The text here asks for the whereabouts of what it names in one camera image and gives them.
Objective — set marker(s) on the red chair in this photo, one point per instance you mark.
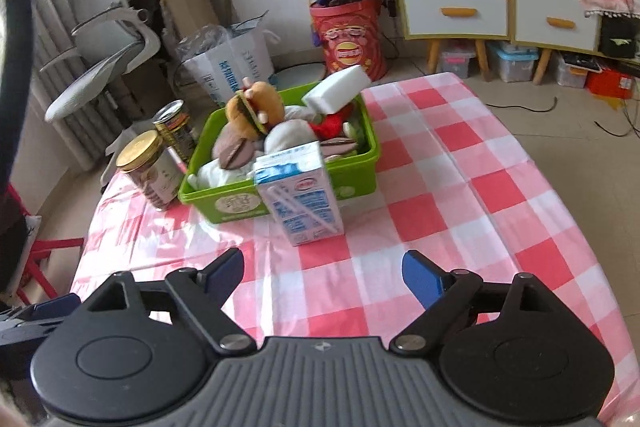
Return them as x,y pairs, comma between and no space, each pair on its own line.
30,277

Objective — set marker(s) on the pink checkered tablecloth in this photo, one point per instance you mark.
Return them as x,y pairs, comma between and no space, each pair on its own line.
450,187

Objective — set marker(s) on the clear storage box pink contents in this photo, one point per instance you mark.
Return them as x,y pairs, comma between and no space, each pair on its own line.
457,57

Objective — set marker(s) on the red printed fabric hamper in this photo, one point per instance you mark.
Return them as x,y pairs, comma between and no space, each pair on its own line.
350,42

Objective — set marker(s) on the open metal tin can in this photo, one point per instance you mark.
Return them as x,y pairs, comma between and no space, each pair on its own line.
177,132

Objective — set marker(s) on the round white floor device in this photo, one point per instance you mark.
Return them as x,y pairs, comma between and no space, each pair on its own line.
300,74

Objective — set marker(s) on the gold lid tin can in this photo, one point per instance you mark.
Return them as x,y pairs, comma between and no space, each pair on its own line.
150,177

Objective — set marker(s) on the red cardboard box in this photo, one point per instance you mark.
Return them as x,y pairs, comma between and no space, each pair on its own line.
610,84

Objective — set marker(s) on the clear plastic bag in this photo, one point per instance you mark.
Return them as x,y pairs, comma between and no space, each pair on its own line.
205,42

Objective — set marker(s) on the blue lid storage box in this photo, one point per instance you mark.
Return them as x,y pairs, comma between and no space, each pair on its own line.
512,64

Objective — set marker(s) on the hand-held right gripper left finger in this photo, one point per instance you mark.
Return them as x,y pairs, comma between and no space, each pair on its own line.
225,269

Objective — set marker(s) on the burger plush toy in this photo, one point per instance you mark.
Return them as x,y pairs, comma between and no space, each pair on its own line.
262,102

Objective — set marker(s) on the low wooden drawer cabinet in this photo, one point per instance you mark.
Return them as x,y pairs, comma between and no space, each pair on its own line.
555,22

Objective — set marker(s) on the santa plush toy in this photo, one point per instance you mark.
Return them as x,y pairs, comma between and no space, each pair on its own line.
290,134

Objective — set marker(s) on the brown shell plush toy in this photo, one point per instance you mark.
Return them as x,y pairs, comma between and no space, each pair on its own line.
232,147

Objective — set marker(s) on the clear plastic storage box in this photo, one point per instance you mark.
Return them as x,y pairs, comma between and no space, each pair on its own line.
570,72

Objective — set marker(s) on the black bag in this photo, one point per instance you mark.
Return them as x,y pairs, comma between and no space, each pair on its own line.
620,37

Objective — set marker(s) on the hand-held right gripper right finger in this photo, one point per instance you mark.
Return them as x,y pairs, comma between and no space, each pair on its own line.
422,274

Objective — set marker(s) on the white foam block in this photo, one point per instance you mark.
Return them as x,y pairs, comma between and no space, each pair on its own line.
335,89

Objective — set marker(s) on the white cardboard box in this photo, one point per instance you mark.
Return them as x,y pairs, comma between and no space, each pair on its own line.
235,67

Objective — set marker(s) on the green plastic bin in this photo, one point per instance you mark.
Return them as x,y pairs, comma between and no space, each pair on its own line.
357,177

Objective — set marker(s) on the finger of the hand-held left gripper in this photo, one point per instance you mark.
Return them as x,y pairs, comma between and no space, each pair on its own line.
55,303

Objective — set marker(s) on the grey office chair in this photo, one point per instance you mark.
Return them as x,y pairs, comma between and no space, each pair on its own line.
110,62

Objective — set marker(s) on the blue white milk carton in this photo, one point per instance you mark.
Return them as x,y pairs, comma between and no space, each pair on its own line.
300,202

